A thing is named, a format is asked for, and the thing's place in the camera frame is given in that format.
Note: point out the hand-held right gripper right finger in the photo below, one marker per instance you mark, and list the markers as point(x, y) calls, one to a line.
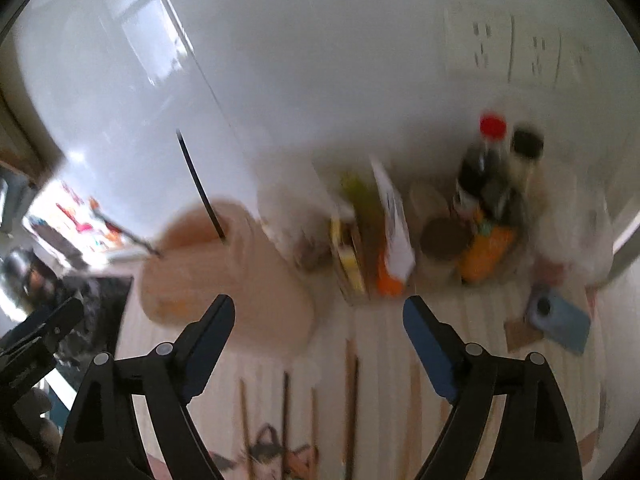
point(431, 355)

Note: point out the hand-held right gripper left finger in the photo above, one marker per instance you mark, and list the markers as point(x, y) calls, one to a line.
point(200, 372)

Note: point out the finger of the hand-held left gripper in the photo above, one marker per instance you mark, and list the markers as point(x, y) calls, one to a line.
point(50, 319)

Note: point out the light wooden chopstick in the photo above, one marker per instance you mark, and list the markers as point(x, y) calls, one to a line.
point(414, 410)

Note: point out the beige utensil holder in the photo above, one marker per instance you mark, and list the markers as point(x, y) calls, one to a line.
point(235, 280)

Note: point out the black stove top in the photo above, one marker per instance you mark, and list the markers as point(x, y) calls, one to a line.
point(100, 310)

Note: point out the striped printed tablecloth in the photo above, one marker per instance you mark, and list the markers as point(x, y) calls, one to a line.
point(380, 360)

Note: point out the metal kettle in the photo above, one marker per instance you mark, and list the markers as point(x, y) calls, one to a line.
point(22, 275)

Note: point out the teal object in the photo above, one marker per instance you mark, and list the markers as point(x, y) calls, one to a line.
point(62, 412)

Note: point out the brown wooden chopstick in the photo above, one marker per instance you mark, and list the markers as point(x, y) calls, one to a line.
point(244, 412)

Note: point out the brown card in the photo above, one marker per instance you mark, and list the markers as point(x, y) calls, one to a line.
point(520, 335)

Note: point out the colourful kitchen items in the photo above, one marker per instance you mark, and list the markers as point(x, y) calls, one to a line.
point(80, 225)

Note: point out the jar with brown lid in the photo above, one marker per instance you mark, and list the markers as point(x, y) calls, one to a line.
point(442, 242)

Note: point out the orange snack packet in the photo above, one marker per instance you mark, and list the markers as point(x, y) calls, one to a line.
point(485, 255)

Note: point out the silver metal utensil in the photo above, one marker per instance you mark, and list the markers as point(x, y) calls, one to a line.
point(127, 235)

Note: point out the metal range hood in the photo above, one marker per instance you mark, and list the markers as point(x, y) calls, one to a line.
point(12, 200)

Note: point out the white and orange carton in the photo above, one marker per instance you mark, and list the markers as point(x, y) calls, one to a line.
point(395, 230)

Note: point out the blue phone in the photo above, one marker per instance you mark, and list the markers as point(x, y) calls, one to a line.
point(560, 317)

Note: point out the pale plastic jar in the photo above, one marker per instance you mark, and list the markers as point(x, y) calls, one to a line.
point(427, 200)

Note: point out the yellow green packet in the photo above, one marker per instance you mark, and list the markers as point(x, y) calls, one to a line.
point(357, 195)

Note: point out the dark sauce bottle red cap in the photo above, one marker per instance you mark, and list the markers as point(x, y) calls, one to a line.
point(477, 175)

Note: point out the clear plastic bag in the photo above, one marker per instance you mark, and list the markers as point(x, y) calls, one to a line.
point(582, 245)

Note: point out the white plastic bag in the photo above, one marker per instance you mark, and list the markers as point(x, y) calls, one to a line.
point(290, 205)

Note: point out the dark bottle black cap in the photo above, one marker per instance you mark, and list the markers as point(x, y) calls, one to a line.
point(525, 160)

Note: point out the wooden wall cabinet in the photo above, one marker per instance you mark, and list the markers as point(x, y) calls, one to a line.
point(25, 145)

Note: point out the white wall socket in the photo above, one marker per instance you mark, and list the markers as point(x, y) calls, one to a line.
point(537, 57)
point(477, 42)

